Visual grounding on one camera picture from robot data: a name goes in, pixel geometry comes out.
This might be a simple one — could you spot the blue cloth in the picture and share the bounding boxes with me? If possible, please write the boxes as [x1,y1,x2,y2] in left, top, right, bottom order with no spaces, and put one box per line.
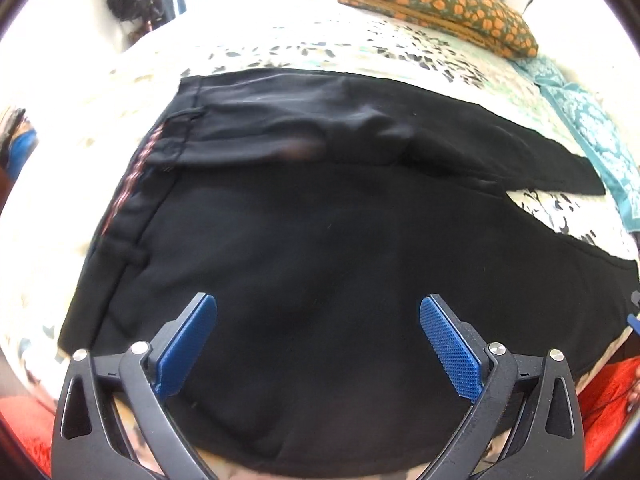
[7,127,39,172]

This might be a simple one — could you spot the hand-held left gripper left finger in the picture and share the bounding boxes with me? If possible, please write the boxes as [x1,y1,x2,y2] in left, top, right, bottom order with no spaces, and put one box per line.
[51,292,221,480]

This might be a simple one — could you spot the black pants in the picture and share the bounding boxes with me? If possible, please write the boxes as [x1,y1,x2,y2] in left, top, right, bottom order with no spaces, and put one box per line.
[57,71,640,473]

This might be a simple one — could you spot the floral leaf print bedsheet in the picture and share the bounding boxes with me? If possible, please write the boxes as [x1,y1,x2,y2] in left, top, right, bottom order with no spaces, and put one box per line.
[0,7,638,480]

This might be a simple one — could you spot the teal patterned pillow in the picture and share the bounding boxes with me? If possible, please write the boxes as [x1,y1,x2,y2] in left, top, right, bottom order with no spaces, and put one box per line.
[515,55,640,233]

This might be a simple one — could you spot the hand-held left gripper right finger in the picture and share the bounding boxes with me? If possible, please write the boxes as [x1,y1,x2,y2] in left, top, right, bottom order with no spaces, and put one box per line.
[419,294,586,480]

